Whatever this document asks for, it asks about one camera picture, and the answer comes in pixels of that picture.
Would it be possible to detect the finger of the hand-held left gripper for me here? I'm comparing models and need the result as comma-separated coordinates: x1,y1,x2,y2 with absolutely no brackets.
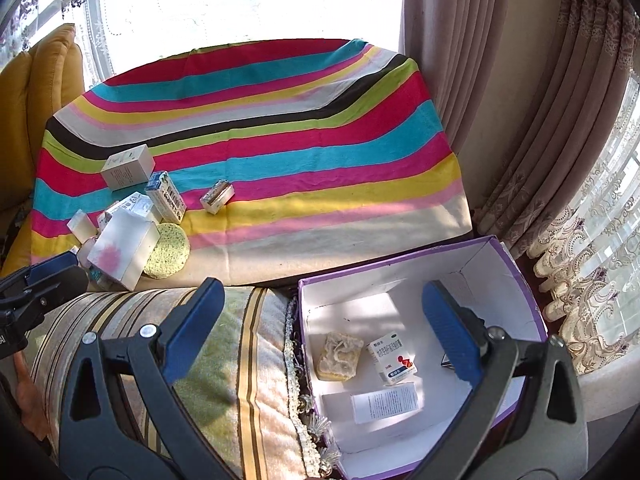
0,251,80,297
10,266,91,312

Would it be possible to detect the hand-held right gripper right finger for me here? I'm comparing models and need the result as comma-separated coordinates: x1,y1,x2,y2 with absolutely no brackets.
400,280,589,480

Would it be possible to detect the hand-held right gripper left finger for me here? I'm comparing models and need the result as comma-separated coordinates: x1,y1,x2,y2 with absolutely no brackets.
59,276,241,480

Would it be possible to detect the plain white square box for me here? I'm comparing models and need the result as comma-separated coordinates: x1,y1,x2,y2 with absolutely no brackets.
86,207,161,292

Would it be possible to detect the purple cardboard box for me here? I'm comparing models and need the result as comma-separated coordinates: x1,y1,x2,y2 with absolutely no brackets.
289,236,551,480

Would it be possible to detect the beige striped cushion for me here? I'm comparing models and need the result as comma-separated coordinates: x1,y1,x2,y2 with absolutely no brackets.
27,285,346,480

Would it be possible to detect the white medicine box red mark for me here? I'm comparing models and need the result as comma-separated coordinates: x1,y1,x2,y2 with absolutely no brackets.
367,332,418,387

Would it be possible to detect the round yellow-green sponge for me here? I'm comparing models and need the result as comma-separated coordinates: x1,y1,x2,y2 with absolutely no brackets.
142,223,192,280

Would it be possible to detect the flat white text box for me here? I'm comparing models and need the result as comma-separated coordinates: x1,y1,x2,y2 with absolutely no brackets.
350,381,422,425

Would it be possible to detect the yellow mesh sponge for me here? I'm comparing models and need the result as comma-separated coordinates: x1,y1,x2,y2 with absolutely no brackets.
312,331,365,382

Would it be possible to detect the white box gold print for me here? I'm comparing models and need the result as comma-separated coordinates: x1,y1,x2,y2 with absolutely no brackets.
100,144,156,192

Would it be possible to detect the small white green box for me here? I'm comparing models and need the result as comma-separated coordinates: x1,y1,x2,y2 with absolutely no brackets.
200,180,236,216

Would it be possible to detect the blue and white box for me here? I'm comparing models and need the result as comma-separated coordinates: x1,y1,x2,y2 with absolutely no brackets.
145,170,187,224

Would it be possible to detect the white lace curtain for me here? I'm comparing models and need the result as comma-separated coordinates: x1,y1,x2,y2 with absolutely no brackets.
525,75,640,376

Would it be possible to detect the yellow sofa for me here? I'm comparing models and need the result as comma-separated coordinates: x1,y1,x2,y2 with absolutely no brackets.
0,22,86,266

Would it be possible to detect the white window sill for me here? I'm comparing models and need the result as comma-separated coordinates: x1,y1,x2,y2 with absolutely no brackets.
570,360,640,428

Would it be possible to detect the colourful striped cloth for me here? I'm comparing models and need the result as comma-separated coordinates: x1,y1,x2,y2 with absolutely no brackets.
27,37,476,292

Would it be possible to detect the embroidered brown curtain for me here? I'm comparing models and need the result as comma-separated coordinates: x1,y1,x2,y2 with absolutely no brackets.
472,0,632,261

